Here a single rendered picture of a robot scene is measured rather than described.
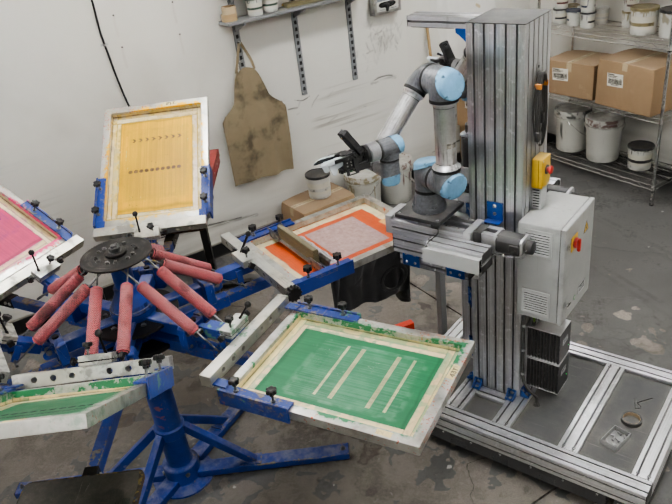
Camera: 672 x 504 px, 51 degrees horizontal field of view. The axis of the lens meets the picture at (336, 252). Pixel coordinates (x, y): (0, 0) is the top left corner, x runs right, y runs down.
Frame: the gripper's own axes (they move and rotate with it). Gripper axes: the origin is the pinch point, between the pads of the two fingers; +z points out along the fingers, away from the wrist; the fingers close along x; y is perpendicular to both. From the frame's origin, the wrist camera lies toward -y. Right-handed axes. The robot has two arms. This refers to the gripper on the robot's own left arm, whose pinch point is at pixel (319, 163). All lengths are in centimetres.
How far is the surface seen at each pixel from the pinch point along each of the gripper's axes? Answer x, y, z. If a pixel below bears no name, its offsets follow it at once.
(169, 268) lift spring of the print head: 57, 40, 53
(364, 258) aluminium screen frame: 45, 64, -33
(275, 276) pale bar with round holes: 48, 58, 11
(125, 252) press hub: 60, 28, 68
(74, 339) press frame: 62, 58, 98
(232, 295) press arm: 69, 68, 27
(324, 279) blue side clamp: 42, 65, -10
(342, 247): 66, 64, -33
